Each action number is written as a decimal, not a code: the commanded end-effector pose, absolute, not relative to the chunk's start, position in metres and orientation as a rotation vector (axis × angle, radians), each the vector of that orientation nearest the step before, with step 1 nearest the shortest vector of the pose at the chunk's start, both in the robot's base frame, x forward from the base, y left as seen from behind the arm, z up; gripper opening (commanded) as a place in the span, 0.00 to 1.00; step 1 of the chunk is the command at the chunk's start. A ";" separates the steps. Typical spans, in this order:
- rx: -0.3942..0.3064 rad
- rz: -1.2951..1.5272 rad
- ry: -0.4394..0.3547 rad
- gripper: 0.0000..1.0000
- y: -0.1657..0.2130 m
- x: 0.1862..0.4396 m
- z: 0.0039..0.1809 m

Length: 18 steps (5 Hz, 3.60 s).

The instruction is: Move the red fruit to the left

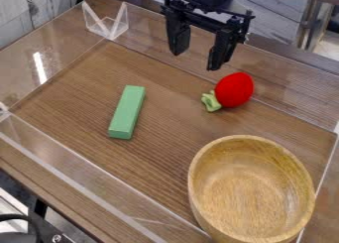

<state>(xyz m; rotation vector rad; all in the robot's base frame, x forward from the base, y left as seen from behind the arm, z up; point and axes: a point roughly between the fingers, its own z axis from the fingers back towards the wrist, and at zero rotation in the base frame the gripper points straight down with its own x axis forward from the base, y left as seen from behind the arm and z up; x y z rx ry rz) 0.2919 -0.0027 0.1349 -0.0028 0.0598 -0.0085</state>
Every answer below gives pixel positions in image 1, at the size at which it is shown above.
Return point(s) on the clear acrylic corner bracket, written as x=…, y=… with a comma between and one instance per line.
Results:
x=106, y=27

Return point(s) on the green rectangular block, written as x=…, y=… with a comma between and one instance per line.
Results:
x=125, y=114

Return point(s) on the red plush strawberry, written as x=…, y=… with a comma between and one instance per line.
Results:
x=232, y=91

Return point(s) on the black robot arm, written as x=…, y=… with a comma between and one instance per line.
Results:
x=213, y=16

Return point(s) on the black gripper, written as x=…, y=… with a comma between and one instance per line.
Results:
x=210, y=15

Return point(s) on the background metal table leg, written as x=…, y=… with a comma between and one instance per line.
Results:
x=312, y=24

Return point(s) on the wooden bowl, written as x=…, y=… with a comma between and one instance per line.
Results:
x=250, y=191

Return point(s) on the clear acrylic tray wall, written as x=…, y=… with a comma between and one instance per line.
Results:
x=112, y=211

